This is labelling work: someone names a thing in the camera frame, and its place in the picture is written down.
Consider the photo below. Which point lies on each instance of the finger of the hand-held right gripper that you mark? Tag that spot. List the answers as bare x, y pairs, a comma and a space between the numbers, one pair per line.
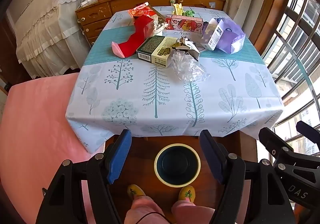
308, 131
300, 184

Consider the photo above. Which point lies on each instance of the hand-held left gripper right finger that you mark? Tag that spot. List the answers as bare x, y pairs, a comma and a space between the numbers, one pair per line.
212, 159

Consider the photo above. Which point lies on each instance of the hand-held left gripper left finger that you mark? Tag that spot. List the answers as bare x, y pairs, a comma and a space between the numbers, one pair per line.
120, 159

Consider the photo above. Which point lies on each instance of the dark bin with yellow rim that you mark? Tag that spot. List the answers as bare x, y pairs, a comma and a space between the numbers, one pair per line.
177, 164

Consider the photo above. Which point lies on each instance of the dark green box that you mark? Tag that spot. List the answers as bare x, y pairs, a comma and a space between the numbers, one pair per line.
152, 46

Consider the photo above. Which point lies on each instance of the yellow embroidered slipper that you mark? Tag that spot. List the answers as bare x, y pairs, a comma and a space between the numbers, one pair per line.
187, 192
136, 191

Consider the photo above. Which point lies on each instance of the person's left leg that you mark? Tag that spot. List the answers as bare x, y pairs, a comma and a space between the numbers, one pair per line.
142, 211

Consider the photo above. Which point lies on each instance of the person's leg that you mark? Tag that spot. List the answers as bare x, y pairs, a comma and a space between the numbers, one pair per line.
192, 214
142, 211

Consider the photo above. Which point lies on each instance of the person's right leg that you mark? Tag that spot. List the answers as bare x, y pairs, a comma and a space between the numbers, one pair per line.
192, 214

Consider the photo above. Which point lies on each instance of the tree print tablecloth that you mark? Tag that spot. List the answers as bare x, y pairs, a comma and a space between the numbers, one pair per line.
175, 104

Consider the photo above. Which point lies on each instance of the window grille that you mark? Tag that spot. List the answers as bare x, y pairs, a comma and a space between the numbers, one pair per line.
295, 51

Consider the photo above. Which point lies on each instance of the crumpled clear plastic wrap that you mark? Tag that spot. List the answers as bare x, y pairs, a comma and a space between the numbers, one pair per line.
187, 66

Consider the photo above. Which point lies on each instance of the red paper bag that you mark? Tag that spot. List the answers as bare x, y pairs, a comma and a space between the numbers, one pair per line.
135, 39

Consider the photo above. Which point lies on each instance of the purple white box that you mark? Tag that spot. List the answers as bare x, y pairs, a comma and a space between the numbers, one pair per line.
230, 36

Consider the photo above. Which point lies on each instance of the white blue carton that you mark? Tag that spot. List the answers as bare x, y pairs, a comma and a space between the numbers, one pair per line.
215, 34

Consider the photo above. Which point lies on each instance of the strawberry print tissue box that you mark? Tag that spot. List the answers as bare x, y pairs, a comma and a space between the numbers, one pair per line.
185, 24

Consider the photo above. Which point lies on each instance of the wooden dresser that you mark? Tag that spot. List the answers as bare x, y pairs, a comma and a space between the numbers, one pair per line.
100, 14

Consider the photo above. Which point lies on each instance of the green wrapper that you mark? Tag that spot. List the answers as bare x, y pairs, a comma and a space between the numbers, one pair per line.
189, 13

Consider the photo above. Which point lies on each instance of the lace covered piano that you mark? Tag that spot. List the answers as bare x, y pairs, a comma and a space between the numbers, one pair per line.
50, 26

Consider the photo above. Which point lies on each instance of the red foil snack bag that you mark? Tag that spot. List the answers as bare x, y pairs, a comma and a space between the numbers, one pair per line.
140, 10

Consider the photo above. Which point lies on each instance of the blue sticker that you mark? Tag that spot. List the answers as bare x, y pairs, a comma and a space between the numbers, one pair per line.
212, 5

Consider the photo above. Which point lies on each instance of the yellow wrapper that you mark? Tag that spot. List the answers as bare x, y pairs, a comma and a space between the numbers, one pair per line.
178, 9

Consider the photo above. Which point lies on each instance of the white power strip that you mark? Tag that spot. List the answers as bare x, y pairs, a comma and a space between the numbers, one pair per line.
87, 1

